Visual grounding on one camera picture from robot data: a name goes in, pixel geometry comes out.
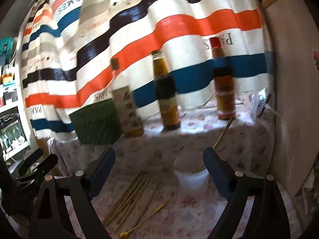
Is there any white power strip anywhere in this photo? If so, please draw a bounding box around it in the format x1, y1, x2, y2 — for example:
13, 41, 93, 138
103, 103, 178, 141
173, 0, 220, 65
250, 88, 270, 119

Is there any white shelf with items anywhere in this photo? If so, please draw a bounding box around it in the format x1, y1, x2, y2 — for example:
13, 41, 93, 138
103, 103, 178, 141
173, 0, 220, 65
1, 37, 30, 161

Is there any gold metal spoon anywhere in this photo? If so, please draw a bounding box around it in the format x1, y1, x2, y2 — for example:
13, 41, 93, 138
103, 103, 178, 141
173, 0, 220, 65
118, 201, 169, 239

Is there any cooking wine bottle white label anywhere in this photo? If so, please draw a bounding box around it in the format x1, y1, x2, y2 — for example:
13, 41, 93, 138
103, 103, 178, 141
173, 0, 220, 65
109, 57, 146, 138

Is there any bamboo chopstick on table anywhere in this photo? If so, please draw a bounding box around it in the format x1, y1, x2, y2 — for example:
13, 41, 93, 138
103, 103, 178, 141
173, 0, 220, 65
102, 173, 149, 226
115, 178, 163, 233
112, 174, 150, 224
102, 174, 143, 225

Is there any striped curtain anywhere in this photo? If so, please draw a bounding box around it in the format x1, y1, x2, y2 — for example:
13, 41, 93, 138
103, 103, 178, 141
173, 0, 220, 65
20, 0, 274, 140

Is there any bamboo chopstick rightmost on table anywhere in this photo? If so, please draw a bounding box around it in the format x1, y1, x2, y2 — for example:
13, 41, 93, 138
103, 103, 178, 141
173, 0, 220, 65
115, 178, 163, 233

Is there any patterned tablecloth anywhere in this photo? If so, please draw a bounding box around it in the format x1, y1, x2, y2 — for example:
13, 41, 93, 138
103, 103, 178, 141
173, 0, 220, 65
46, 92, 302, 239

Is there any green checkered box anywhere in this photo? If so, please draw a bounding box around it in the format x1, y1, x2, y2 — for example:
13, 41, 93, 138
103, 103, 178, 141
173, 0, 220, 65
70, 99, 123, 145

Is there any bamboo chopstick in cup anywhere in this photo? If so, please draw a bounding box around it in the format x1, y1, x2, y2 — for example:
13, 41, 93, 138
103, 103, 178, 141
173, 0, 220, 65
199, 117, 236, 169

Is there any translucent white plastic cup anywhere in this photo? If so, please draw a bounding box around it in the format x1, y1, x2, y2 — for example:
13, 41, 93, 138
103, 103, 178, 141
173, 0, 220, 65
173, 151, 209, 196

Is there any red capped sauce bottle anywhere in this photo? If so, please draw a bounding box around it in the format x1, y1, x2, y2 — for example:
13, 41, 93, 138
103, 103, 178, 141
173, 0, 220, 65
209, 37, 236, 120

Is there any bamboo chopstick leftmost on table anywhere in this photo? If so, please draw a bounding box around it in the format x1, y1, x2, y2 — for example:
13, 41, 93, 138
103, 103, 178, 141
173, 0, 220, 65
102, 174, 143, 225

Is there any dark sauce bottle yellow label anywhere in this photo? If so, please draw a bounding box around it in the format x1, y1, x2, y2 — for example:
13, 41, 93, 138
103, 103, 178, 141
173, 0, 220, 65
151, 50, 181, 130

